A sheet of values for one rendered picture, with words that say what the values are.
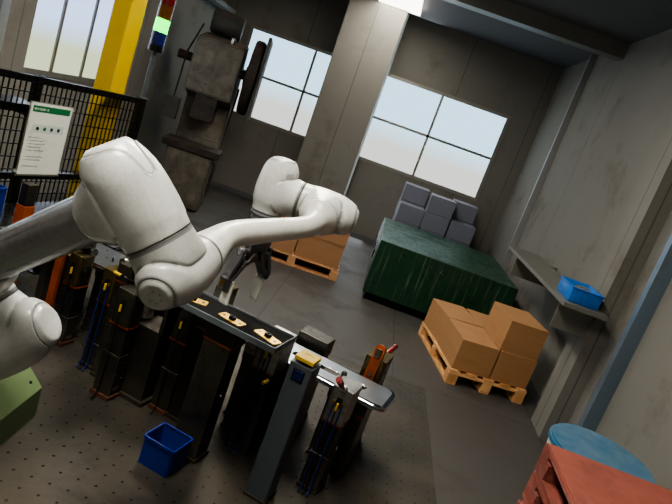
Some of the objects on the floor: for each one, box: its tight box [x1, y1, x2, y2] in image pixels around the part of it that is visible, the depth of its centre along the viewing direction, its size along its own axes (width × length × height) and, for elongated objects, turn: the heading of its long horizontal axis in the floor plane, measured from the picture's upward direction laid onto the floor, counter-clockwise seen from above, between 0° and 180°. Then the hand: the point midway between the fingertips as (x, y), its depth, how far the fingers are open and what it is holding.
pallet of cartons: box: [243, 216, 350, 281], centre depth 706 cm, size 83×117×69 cm
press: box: [160, 8, 273, 212], centre depth 763 cm, size 130×114×249 cm
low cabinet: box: [363, 217, 518, 320], centre depth 728 cm, size 174×159×69 cm
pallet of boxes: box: [392, 181, 479, 247], centre depth 893 cm, size 115×77×114 cm
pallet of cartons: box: [418, 298, 549, 405], centre depth 552 cm, size 119×91×68 cm
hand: (239, 297), depth 170 cm, fingers open, 13 cm apart
